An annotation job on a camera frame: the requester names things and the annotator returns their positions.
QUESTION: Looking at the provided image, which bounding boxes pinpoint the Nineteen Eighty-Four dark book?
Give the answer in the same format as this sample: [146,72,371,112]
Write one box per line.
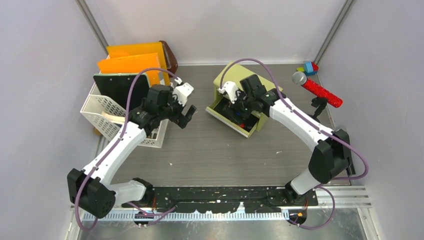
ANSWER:
[101,111,126,125]

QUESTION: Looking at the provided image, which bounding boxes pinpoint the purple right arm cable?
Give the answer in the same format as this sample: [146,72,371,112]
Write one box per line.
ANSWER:
[219,58,370,230]

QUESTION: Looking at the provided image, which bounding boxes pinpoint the thin orange folder in rack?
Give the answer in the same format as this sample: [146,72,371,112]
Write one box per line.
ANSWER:
[106,40,171,70]

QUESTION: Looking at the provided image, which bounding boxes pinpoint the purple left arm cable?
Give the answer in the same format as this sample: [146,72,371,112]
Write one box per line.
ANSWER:
[74,67,183,231]

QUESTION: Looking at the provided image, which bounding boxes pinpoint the green metal drawer cabinet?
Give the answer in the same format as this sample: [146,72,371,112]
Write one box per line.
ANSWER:
[205,64,280,138]

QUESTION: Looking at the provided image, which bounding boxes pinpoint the colourful toy blocks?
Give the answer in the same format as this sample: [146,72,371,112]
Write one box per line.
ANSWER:
[296,61,319,76]

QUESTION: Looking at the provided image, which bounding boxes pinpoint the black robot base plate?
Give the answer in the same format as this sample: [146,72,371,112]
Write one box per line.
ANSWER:
[134,186,318,214]

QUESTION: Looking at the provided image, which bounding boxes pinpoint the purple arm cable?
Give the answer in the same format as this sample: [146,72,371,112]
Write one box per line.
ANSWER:
[219,58,370,230]
[74,67,183,231]

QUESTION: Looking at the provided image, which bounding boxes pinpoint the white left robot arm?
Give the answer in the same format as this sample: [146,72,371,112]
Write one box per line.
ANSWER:
[67,82,196,219]

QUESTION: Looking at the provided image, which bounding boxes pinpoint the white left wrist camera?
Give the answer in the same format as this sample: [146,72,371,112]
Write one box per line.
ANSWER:
[172,77,195,107]

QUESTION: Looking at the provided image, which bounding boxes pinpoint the brown wooden object behind rack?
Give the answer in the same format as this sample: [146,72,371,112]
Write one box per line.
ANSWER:
[159,40,179,74]

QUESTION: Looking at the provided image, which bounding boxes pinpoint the black handheld microphone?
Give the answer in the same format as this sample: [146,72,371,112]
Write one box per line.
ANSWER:
[344,148,356,177]

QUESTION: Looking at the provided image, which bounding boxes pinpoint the black microphone stand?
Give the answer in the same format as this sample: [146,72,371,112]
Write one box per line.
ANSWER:
[309,96,328,123]

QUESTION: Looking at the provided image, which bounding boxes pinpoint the black clipboard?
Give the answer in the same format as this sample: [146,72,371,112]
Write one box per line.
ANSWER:
[93,73,150,111]

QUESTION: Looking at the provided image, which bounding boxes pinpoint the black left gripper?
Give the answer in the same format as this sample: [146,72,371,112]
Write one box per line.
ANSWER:
[158,87,196,129]

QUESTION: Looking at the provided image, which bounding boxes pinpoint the thick orange binder folder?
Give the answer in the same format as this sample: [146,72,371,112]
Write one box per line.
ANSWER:
[97,53,169,86]

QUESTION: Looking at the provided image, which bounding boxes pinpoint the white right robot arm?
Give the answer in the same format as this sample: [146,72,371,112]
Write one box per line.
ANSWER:
[217,74,352,205]

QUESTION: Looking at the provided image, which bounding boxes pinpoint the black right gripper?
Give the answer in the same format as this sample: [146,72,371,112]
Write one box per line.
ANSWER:
[223,87,254,126]

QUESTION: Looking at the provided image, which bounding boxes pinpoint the red glitter microphone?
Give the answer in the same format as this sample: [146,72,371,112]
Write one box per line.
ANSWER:
[291,71,343,108]

